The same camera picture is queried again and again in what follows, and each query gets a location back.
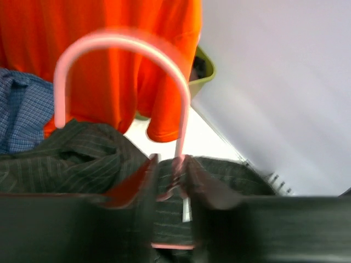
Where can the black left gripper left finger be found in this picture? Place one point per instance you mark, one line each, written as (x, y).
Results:
(115, 226)

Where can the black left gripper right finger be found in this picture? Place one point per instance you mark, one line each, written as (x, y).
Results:
(230, 227)

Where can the dark pinstriped shirt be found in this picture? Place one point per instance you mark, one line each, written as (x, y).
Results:
(87, 158)

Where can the blue small-check shirt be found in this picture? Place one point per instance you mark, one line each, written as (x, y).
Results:
(27, 105)

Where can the black garment in bin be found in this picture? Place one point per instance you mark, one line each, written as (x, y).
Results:
(198, 70)

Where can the green plastic bin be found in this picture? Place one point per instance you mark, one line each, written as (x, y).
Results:
(155, 80)

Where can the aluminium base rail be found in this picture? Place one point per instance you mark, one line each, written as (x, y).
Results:
(273, 179)

